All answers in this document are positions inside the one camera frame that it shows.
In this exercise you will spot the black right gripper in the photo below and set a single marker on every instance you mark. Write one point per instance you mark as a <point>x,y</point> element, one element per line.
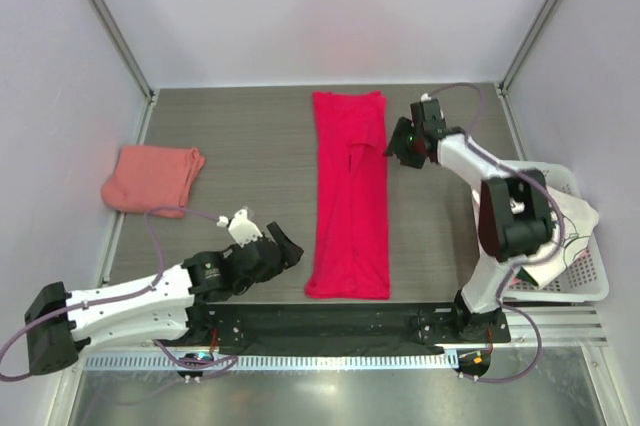
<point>402,128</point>

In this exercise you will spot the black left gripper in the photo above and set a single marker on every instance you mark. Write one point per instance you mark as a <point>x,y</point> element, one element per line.
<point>290,252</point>

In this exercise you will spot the salmon pink t shirt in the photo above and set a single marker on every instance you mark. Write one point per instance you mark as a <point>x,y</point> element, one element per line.
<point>152,179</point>

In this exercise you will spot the bright pink t shirt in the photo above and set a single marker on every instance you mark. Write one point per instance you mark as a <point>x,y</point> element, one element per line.
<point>351,258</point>

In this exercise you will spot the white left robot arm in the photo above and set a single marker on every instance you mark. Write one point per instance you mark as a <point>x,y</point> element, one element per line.
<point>63,325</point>

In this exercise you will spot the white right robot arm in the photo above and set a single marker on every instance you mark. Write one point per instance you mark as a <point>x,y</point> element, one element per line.
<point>514,218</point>

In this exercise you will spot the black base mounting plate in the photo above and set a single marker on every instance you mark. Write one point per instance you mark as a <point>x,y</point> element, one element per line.
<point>339,330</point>

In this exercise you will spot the white printed t shirt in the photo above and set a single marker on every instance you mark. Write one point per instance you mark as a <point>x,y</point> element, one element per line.
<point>580,220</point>

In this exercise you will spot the white perforated plastic basket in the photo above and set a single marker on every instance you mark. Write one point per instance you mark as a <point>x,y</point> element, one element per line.
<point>585,280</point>

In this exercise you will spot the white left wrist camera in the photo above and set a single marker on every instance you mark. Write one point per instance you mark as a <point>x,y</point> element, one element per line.
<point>240,227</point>

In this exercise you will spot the white slotted cable duct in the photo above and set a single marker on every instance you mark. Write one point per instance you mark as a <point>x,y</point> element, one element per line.
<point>157,361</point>

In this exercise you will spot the left aluminium frame post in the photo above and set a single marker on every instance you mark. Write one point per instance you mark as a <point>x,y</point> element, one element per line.
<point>107,20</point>

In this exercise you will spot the aluminium frame post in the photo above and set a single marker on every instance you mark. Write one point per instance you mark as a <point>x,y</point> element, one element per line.
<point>107,20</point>
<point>542,18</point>

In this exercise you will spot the aluminium front rail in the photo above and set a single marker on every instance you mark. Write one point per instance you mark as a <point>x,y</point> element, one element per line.
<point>556,324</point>

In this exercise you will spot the right aluminium frame post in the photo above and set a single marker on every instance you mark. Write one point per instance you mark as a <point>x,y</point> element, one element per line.
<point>542,18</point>

